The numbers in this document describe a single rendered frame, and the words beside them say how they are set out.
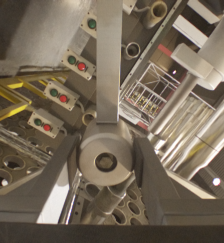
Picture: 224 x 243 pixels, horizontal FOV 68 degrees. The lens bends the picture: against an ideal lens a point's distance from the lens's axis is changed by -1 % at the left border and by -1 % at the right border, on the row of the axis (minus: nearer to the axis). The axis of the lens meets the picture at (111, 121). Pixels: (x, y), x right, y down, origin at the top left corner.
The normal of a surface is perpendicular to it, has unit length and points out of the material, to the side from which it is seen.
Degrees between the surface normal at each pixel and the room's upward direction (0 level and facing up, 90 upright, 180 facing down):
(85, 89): 90
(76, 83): 90
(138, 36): 90
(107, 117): 90
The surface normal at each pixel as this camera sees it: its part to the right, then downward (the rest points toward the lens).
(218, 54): -0.43, -0.01
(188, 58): 0.00, 0.29
